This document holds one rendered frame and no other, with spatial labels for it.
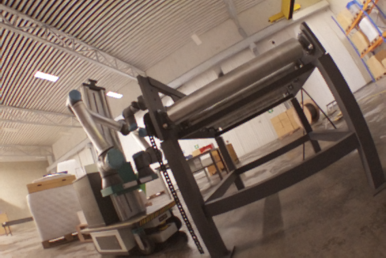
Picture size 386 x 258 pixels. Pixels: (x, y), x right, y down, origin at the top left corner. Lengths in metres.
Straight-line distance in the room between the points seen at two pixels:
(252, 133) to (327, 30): 8.43
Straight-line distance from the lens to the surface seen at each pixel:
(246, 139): 11.62
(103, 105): 2.29
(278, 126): 8.84
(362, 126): 1.06
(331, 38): 13.91
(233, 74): 0.98
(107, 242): 1.90
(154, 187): 8.27
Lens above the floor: 0.54
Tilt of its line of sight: 15 degrees up
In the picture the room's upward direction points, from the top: 24 degrees counter-clockwise
